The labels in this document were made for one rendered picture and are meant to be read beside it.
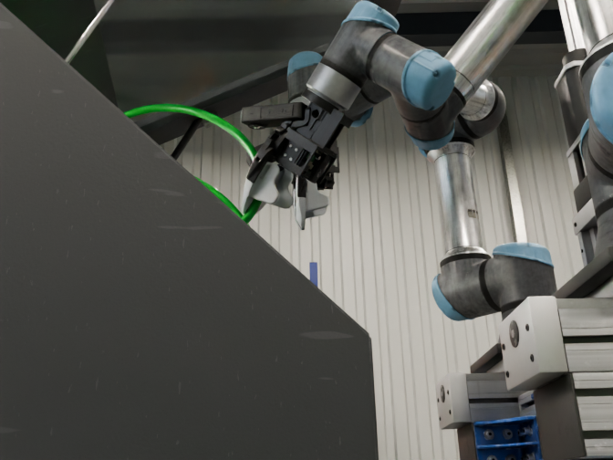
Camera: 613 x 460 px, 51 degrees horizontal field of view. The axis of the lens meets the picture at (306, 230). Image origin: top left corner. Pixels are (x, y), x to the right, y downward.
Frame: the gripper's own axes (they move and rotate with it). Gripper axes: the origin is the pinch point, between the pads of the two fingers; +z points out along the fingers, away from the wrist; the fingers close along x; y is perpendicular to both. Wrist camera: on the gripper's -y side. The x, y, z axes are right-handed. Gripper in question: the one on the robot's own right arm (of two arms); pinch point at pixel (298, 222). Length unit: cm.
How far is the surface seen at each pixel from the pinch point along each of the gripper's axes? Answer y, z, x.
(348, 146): 153, -387, 631
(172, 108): -22.6, -17.5, -7.4
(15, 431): -34, 39, -34
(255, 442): -9, 40, -34
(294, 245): 81, -248, 643
